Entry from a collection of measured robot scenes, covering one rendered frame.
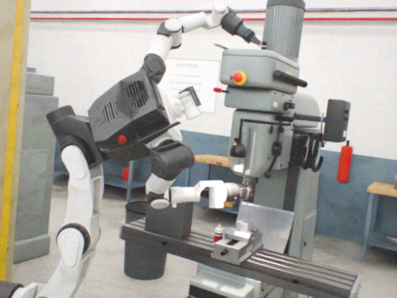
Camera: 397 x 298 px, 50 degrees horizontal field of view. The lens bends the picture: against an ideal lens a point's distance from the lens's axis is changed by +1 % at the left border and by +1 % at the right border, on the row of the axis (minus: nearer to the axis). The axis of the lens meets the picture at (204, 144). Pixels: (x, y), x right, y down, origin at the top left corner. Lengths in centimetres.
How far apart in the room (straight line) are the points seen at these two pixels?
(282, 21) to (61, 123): 119
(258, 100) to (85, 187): 84
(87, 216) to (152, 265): 226
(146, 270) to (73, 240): 226
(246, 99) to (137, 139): 59
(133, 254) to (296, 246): 192
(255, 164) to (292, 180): 47
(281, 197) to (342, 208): 389
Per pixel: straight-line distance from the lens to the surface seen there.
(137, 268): 407
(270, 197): 248
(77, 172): 179
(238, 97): 198
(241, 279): 209
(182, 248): 222
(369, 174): 620
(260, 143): 199
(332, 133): 218
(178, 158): 160
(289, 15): 228
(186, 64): 718
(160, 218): 227
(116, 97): 167
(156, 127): 165
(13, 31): 314
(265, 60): 186
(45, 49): 932
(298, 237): 250
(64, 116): 184
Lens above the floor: 162
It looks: 5 degrees down
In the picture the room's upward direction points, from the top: 6 degrees clockwise
